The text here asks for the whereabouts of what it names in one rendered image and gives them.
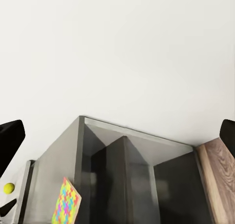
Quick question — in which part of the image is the tennis ball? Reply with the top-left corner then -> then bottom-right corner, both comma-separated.
3,183 -> 15,194

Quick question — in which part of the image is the jigsaw puzzle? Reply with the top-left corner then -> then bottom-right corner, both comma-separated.
52,178 -> 82,224

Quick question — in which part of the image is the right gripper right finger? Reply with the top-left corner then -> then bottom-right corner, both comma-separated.
219,119 -> 235,159

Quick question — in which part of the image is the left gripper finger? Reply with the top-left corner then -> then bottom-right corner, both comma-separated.
0,199 -> 18,218

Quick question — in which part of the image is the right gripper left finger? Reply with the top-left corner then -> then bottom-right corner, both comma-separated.
0,119 -> 25,178

